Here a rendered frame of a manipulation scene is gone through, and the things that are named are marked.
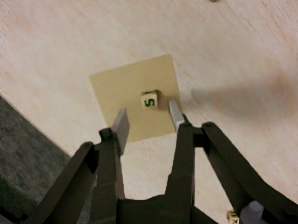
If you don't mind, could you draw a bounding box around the beige flat mat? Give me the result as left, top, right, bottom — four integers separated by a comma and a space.
89, 54, 183, 143

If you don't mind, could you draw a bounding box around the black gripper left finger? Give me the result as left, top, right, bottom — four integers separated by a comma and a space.
22, 108, 130, 224

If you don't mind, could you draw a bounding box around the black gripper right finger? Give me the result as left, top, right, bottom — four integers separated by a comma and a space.
157, 100, 298, 224

